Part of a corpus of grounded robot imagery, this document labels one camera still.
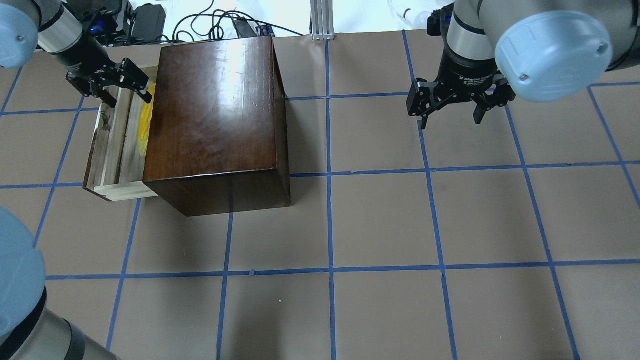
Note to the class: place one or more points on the yellow corn cob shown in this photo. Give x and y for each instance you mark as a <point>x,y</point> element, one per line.
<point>143,128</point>

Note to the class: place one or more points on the wooden drawer with white handle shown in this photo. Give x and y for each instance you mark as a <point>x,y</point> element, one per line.
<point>115,166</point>

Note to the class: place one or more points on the dark wooden drawer box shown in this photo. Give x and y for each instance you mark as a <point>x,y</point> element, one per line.
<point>218,141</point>

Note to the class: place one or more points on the black power adapter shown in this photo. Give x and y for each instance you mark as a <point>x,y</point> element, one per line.
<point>149,22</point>

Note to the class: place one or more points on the aluminium frame post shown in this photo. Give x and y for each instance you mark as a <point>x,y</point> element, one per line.
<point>322,20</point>

